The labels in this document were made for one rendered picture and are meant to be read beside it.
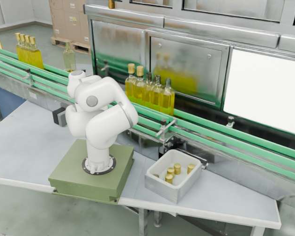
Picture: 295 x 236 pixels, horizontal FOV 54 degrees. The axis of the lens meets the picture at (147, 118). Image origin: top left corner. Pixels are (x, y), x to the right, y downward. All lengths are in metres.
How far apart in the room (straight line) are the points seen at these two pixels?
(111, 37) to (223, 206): 1.13
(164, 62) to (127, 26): 0.31
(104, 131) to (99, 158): 0.42
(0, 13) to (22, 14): 0.52
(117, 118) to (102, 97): 0.10
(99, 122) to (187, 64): 0.74
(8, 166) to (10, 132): 0.33
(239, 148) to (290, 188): 0.25
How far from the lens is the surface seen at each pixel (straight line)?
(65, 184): 1.31
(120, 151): 1.42
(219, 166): 1.41
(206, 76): 1.45
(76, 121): 1.04
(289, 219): 1.75
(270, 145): 1.37
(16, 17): 7.72
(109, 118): 0.87
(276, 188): 1.37
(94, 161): 1.29
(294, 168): 1.31
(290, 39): 1.28
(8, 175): 1.56
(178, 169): 1.37
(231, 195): 1.37
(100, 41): 1.88
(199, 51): 1.43
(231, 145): 1.35
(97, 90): 0.93
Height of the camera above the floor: 1.70
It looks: 31 degrees down
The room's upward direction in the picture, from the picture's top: straight up
